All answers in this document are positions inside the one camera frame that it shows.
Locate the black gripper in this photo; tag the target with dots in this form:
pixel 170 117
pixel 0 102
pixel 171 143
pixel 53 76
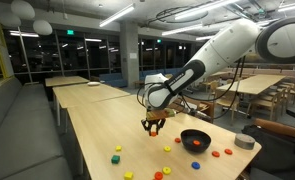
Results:
pixel 154 122

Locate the yellow wooden disc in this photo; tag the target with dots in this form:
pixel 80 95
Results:
pixel 165 149

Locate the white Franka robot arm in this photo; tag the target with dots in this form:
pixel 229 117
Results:
pixel 227 43

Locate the black bowl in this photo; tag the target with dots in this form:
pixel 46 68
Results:
pixel 187 146

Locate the yellow wooden cube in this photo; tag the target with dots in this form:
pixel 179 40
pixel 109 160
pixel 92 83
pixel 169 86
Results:
pixel 128 175
pixel 118 148

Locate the low wooden coffee table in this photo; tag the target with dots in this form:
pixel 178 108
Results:
pixel 138 82

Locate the blue wooden disc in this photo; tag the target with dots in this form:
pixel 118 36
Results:
pixel 194 165

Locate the concrete column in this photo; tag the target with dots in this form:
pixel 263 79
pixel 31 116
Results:
pixel 129 56

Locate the white flat object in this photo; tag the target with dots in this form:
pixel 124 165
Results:
pixel 93 83

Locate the long wooden table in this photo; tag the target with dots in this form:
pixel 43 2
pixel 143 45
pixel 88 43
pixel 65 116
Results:
pixel 87 95

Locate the gray tape roll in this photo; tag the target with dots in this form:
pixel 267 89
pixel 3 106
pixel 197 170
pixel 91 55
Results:
pixel 244 141

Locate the short wooden table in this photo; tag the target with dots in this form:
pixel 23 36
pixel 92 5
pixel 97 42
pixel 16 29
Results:
pixel 66 81

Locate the ceiling light strip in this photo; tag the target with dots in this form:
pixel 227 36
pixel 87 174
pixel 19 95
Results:
pixel 182 29
pixel 203 8
pixel 117 15
pixel 23 34
pixel 203 38

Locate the wooden dining table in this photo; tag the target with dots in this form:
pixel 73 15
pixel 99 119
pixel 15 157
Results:
pixel 253 85

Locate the brown leather cushion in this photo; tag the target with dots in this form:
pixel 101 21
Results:
pixel 276 127

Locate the green exit sign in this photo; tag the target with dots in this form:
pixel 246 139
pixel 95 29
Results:
pixel 70 32

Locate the gray upholstered bench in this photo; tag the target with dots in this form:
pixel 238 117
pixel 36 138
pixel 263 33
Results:
pixel 20 133

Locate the white round pendant lamp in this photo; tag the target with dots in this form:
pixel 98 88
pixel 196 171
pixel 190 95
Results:
pixel 42 27
pixel 7 19
pixel 22 9

